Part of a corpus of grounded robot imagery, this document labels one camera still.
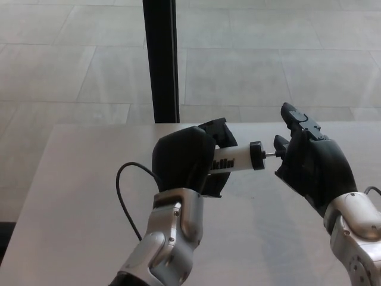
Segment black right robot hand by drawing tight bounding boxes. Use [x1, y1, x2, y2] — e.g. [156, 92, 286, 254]
[273, 102, 358, 217]

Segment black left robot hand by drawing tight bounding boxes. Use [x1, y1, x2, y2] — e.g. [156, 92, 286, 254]
[151, 117, 239, 199]

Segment white Franklin air pump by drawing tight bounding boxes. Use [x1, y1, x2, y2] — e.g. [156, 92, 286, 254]
[208, 141, 283, 176]

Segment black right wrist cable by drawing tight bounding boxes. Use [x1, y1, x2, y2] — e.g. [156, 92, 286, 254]
[364, 186, 381, 199]

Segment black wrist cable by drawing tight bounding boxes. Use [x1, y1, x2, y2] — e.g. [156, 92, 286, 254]
[115, 162, 161, 241]
[364, 186, 381, 199]

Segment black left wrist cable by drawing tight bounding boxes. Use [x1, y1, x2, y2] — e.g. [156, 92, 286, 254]
[115, 162, 161, 241]

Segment black vertical post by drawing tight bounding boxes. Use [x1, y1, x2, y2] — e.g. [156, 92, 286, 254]
[142, 0, 181, 124]

